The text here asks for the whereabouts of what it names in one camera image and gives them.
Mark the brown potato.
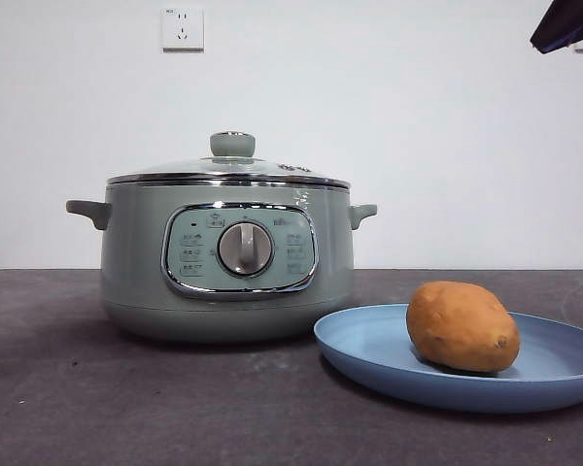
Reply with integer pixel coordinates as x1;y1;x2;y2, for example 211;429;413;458
406;281;522;374

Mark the glass lid with green knob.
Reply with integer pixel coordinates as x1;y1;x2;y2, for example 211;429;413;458
106;130;347;188

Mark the blue round plate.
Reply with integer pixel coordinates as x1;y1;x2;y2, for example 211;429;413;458
313;303;583;415

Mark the green electric steamer pot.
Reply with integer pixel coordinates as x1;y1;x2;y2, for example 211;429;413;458
65;182;378;346

